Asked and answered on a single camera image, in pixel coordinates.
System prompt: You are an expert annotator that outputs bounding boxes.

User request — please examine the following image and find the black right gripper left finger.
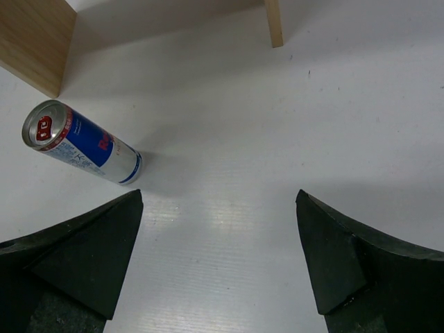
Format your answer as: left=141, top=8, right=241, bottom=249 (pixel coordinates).
left=1, top=190, right=143, bottom=332

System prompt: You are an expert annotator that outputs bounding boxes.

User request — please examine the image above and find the Red Bull can left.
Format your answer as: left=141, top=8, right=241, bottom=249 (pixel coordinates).
left=22, top=99, right=143, bottom=185

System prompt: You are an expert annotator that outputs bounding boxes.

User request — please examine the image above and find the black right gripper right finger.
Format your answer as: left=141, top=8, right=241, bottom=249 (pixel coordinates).
left=296, top=190, right=443, bottom=332

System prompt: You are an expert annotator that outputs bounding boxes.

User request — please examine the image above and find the wooden shelf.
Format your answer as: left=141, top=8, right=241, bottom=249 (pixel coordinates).
left=1, top=1, right=282, bottom=99

